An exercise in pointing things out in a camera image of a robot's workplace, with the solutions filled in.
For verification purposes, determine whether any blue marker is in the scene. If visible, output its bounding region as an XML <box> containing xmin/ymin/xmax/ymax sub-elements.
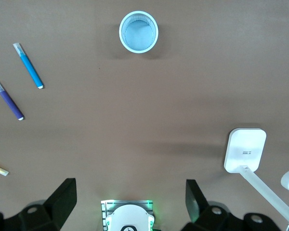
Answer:
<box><xmin>13</xmin><ymin>42</ymin><xmax>44</xmax><ymax>90</ymax></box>

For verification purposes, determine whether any white camera stand base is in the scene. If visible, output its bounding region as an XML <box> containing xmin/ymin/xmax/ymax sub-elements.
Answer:
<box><xmin>223</xmin><ymin>128</ymin><xmax>289</xmax><ymax>231</ymax></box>

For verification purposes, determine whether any light blue plastic cup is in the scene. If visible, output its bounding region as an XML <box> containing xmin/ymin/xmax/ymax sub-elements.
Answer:
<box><xmin>118</xmin><ymin>10</ymin><xmax>159</xmax><ymax>54</ymax></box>

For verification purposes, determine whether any brown table cover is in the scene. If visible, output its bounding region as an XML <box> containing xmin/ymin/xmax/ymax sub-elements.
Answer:
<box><xmin>0</xmin><ymin>0</ymin><xmax>289</xmax><ymax>231</ymax></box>

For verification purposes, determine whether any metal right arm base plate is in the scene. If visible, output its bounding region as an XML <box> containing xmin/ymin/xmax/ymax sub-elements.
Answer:
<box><xmin>100</xmin><ymin>199</ymin><xmax>157</xmax><ymax>231</ymax></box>

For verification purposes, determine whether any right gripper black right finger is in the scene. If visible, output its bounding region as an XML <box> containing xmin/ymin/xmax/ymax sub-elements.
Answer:
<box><xmin>180</xmin><ymin>179</ymin><xmax>280</xmax><ymax>231</ymax></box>

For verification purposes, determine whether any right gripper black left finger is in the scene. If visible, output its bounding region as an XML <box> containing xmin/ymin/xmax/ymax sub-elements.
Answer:
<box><xmin>0</xmin><ymin>178</ymin><xmax>77</xmax><ymax>231</ymax></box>

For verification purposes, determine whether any purple marker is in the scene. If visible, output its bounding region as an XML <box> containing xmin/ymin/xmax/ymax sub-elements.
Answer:
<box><xmin>0</xmin><ymin>79</ymin><xmax>25</xmax><ymax>121</ymax></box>

